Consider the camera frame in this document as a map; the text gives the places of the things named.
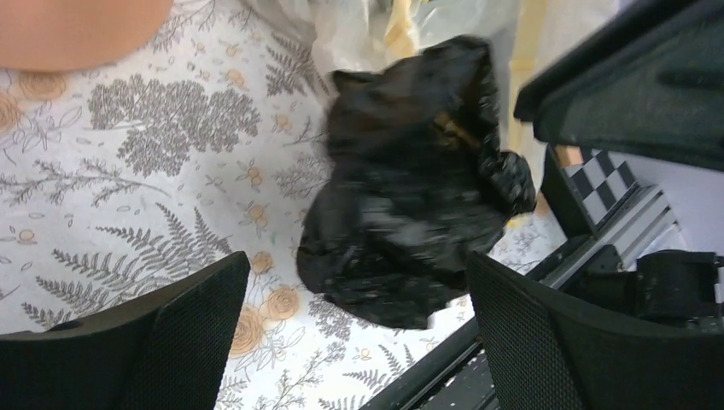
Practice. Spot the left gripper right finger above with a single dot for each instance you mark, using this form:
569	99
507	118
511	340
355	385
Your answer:
647	339

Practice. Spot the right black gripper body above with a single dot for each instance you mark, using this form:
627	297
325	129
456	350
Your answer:
647	83

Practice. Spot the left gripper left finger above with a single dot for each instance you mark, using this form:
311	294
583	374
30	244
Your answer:
164	350

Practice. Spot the black plastic trash bag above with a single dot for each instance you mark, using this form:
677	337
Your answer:
418	182

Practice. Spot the white translucent trash bag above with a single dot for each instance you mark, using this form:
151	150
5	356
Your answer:
407	34

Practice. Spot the orange plastic trash bin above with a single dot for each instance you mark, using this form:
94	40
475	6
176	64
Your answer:
67	35

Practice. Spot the small wooden block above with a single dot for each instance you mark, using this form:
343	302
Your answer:
569	156

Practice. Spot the black white checkerboard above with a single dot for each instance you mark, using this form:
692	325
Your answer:
584	198

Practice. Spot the floral patterned table mat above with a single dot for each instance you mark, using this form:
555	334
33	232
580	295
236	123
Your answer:
120	180

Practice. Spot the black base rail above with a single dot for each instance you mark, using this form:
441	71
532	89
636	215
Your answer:
457	374

